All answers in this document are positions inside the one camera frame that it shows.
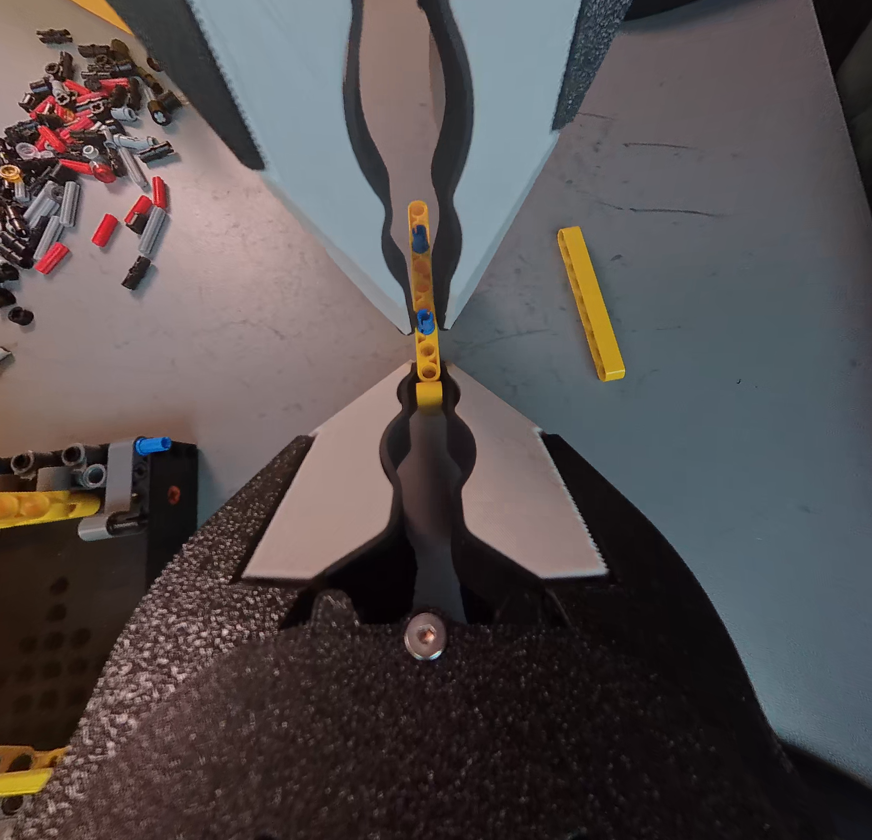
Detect partly built yellow lego model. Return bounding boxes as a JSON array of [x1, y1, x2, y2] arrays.
[[0, 437, 200, 796]]

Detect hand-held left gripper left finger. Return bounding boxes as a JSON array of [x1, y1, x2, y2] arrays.
[[240, 360, 418, 587]]

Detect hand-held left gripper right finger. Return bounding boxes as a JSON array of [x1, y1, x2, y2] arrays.
[[441, 362, 610, 582]]

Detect pile of small lego pins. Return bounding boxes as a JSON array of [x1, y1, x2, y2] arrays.
[[0, 28, 185, 367]]

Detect yellow lego beam blue pins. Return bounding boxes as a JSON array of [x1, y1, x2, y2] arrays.
[[406, 199, 447, 408]]

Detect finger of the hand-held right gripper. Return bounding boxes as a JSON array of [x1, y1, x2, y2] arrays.
[[170, 0, 416, 338], [402, 0, 590, 331]]

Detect plain yellow lego beam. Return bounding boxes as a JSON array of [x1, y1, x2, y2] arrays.
[[556, 225, 626, 383]]

